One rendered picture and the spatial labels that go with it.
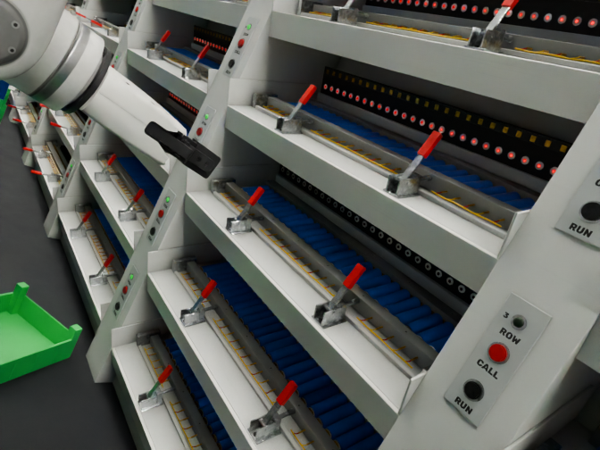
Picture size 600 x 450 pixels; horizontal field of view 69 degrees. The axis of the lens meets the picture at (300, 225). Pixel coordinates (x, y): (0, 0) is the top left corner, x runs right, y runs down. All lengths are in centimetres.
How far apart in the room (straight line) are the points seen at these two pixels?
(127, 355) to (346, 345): 60
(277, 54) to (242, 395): 63
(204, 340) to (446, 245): 47
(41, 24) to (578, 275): 46
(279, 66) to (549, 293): 67
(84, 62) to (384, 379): 45
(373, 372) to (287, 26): 60
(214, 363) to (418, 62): 55
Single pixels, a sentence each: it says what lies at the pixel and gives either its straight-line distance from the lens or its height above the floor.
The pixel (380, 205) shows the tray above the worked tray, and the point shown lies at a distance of 56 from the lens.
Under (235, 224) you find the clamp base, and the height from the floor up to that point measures 50.
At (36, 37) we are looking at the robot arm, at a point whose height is 66.
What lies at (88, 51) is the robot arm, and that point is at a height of 67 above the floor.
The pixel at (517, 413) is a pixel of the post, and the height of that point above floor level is 56.
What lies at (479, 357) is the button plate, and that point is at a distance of 47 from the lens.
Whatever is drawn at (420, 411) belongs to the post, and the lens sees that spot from 50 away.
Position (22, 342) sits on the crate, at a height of 0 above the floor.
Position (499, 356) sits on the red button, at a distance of 46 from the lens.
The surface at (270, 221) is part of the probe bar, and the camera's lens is 78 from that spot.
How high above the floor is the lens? 69
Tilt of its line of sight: 10 degrees down
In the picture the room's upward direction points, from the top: 28 degrees clockwise
